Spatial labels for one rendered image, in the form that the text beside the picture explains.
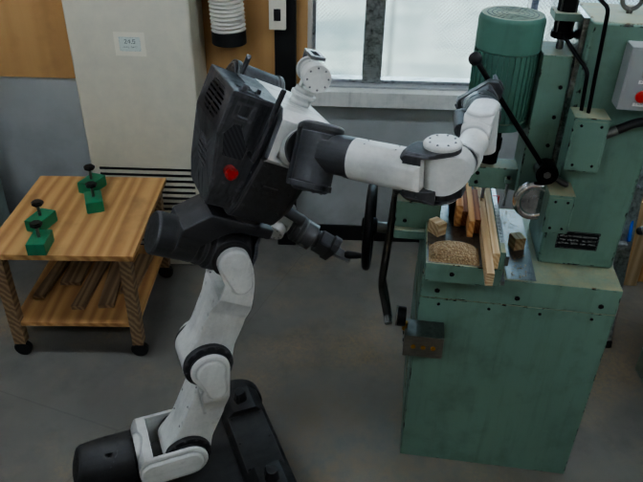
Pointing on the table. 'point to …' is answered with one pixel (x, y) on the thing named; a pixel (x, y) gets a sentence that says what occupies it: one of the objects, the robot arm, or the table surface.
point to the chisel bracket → (495, 175)
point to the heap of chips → (454, 252)
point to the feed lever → (547, 170)
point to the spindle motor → (510, 55)
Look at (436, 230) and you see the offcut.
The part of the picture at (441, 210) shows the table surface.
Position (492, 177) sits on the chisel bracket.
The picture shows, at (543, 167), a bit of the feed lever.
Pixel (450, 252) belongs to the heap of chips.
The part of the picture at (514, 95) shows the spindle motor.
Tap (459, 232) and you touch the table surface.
